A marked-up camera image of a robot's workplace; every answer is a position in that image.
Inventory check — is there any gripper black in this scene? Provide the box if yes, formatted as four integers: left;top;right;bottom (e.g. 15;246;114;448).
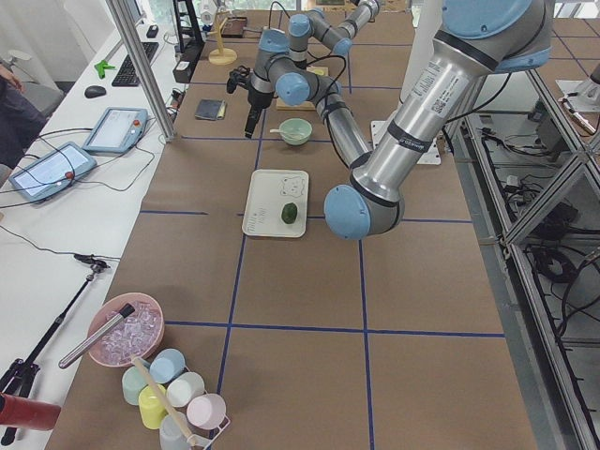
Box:
244;83;273;139

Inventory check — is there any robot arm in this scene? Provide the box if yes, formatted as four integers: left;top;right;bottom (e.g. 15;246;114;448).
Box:
288;0;382;68
245;1;554;240

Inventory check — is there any green ceramic bowl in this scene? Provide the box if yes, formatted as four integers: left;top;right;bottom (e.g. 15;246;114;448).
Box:
279;118;313;146

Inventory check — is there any pink bowl with ice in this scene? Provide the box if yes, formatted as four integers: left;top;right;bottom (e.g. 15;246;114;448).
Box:
88;292;165;368

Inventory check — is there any grey folded cloth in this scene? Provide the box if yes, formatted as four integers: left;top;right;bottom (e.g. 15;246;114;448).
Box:
194;98;227;121

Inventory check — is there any wooden cutting board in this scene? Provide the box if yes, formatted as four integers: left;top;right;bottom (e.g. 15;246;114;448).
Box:
276;66;329;111

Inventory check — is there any wooden mug tree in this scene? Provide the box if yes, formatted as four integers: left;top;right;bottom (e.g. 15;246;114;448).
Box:
208;11;237;66

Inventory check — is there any white plastic tray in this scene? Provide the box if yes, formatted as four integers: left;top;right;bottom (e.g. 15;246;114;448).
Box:
242;169;309;238

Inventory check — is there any black box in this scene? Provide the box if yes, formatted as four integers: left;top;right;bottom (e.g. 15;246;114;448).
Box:
172;43;203;83

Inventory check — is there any dark rectangular tray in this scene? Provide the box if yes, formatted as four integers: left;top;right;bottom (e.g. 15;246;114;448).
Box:
221;17;248;38

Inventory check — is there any green avocado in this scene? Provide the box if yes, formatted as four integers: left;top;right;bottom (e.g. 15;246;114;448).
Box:
280;202;298;224

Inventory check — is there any black keyboard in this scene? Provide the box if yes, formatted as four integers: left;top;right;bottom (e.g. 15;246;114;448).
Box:
111;40;160;88

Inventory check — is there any far teach pendant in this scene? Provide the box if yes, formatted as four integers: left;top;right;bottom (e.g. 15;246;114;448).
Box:
82;107;149;155

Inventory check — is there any teach pendant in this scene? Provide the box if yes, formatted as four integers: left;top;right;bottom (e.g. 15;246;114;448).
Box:
82;107;149;155
8;142;98;203

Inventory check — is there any green clamp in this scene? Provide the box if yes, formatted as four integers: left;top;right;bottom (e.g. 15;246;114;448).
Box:
94;60;115;80

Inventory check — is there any black computer mouse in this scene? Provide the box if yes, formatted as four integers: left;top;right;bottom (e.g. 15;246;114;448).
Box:
83;85;107;99

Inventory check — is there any near teach pendant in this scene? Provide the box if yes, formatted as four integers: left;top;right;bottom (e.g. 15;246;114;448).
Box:
8;142;98;203

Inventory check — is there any metal tube with black tip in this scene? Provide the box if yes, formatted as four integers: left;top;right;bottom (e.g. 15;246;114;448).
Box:
58;303;135;369

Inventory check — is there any blue cup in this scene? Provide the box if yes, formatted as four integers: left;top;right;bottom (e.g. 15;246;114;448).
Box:
149;348;186;383

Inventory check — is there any white cup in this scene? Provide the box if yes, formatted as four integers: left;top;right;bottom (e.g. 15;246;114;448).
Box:
167;371;205;408

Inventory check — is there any green cup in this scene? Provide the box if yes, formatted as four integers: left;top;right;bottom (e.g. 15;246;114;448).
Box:
121;366;147;406

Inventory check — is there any pink cup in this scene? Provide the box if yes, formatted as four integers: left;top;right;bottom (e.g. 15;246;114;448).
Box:
186;394;226;430

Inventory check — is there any yellow cup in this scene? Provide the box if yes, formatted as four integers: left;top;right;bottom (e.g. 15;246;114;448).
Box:
138;385;168;430

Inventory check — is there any grey cup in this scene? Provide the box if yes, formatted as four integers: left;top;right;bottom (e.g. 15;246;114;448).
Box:
159;415;190;450

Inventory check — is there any black tripod stick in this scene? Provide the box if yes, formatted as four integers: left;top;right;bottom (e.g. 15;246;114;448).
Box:
0;252;112;442

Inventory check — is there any red bottle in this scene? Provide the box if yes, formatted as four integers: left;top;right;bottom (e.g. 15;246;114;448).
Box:
0;393;61;431

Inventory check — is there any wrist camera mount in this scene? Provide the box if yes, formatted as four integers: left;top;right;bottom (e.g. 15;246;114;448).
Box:
226;66;252;94

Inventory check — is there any aluminium frame post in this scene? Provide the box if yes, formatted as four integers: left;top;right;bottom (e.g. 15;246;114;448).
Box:
106;0;175;143

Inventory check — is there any white camera pillar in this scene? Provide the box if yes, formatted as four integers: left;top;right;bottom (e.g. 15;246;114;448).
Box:
370;0;443;147

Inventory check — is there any white wire cup rack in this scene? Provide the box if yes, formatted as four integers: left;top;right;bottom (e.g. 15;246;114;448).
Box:
131;355;232;447

